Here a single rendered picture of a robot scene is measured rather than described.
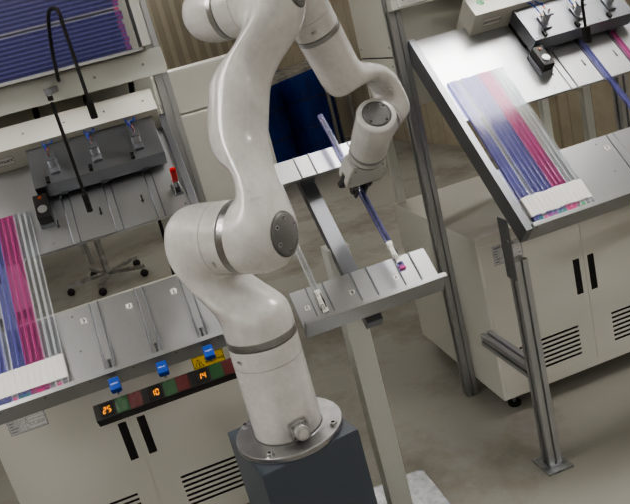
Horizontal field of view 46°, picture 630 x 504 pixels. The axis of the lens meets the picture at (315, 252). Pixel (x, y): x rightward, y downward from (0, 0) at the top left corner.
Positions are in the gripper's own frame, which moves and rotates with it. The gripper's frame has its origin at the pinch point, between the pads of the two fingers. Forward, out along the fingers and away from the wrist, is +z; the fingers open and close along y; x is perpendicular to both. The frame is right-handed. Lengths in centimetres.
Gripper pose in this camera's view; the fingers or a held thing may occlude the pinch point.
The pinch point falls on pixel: (358, 187)
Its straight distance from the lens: 180.9
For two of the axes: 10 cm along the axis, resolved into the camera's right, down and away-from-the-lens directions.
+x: 3.6, 8.6, -3.5
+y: -9.3, 3.1, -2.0
